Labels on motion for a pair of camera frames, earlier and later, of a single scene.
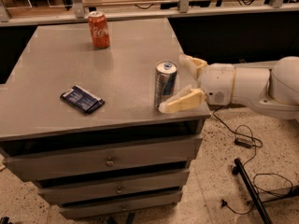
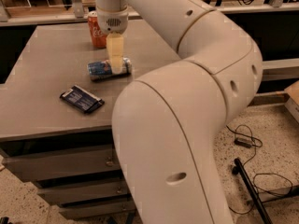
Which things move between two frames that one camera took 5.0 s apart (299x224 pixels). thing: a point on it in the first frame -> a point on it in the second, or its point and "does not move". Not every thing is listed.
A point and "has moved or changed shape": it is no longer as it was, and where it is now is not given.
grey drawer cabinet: (124, 158) does not move
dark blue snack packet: (82, 99) does not move
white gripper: (217, 83) -> (112, 21)
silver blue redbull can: (166, 73) has moved or changed shape
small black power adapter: (243, 142) does not move
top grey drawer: (102, 159) does not move
